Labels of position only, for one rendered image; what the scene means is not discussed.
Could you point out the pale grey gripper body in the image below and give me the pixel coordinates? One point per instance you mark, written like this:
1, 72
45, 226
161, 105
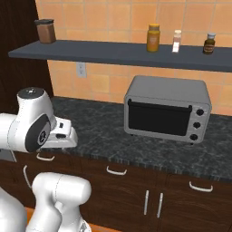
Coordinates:
64, 142

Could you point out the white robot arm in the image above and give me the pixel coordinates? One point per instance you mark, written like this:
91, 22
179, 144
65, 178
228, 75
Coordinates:
27, 133

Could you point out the dark wood drawer front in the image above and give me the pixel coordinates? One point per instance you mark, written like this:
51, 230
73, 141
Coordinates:
136, 175
181, 187
68, 164

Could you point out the dark wood cupboard door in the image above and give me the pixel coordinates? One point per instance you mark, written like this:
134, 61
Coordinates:
193, 214
120, 205
15, 181

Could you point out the tall dark wood cabinet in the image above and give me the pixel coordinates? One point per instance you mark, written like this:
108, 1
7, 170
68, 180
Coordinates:
18, 66

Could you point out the black toaster oven door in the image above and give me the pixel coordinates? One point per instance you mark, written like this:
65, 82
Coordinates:
158, 120

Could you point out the brown jar with black lid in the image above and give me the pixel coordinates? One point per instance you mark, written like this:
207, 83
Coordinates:
46, 31

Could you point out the grey toaster oven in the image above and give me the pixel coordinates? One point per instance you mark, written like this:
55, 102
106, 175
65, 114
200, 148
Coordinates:
169, 90

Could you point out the black toaster oven knob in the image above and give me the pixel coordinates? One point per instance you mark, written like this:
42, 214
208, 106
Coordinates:
200, 112
197, 124
194, 137

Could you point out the yellow spice bottle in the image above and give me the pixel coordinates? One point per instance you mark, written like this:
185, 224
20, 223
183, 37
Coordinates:
153, 39

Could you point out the white shaker bottle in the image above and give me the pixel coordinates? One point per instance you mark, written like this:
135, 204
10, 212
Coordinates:
176, 42

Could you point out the dark brown small bottle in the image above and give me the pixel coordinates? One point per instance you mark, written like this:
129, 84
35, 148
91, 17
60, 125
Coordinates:
209, 44

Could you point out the white wall socket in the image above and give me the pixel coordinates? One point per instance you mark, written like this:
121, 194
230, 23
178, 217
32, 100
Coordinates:
81, 69

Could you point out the dark grey wall shelf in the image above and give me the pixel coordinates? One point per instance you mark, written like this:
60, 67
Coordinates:
120, 54

